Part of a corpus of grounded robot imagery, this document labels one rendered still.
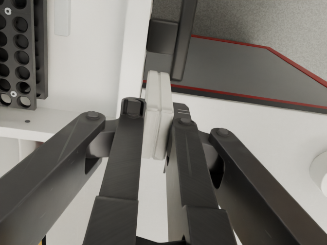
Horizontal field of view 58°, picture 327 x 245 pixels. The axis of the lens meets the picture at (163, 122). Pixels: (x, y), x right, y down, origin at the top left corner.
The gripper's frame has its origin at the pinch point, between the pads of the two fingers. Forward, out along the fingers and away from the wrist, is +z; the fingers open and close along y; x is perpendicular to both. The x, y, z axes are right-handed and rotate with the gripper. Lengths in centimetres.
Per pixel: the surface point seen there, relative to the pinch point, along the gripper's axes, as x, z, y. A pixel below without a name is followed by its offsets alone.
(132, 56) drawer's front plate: 1.5, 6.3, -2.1
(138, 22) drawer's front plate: 4.2, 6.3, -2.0
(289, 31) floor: -3, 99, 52
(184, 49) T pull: 2.4, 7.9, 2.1
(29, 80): -2.8, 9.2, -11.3
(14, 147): -16.1, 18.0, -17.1
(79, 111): -8.3, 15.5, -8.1
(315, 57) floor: -10, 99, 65
